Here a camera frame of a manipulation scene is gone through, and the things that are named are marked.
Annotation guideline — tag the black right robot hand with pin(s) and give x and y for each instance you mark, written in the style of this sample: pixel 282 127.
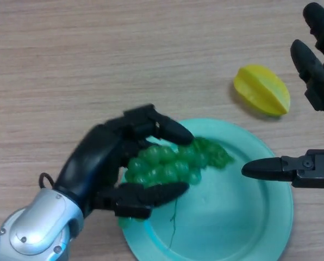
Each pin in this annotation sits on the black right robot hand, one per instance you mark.
pixel 317 81

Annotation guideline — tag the green grapes bunch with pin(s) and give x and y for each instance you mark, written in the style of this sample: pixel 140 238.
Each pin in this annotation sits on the green grapes bunch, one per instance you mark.
pixel 162 166

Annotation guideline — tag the teal round plate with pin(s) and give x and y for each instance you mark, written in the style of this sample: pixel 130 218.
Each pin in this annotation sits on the teal round plate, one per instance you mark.
pixel 221 195

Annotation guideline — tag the yellow starfruit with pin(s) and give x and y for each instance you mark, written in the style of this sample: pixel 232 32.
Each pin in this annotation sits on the yellow starfruit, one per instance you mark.
pixel 262 89

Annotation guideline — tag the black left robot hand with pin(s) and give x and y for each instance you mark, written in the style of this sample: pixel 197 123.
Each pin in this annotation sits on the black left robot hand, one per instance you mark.
pixel 96 163

